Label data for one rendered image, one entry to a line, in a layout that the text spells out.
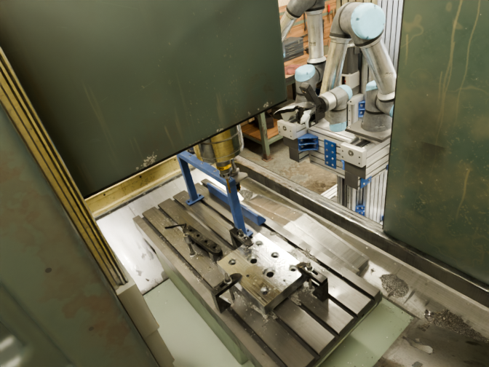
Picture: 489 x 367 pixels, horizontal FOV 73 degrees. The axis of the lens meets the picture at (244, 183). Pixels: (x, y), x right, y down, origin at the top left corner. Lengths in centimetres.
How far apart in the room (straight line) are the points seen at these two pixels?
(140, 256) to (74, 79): 139
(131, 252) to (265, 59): 139
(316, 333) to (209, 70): 90
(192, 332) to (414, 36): 146
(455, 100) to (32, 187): 116
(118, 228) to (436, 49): 176
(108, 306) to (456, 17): 115
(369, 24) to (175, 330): 152
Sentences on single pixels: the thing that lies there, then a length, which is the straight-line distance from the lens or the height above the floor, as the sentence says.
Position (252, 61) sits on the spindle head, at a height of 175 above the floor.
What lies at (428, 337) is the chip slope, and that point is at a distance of 158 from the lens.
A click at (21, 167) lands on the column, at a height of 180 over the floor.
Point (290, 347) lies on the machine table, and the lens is 124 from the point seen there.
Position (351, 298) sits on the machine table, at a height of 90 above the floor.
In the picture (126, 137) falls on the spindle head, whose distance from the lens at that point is 79.
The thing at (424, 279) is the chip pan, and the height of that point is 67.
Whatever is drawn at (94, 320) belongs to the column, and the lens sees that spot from 69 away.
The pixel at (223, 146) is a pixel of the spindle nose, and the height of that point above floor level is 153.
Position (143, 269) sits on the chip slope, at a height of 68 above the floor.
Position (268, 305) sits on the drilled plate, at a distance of 123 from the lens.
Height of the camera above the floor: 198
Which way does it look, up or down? 34 degrees down
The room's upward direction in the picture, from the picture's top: 11 degrees counter-clockwise
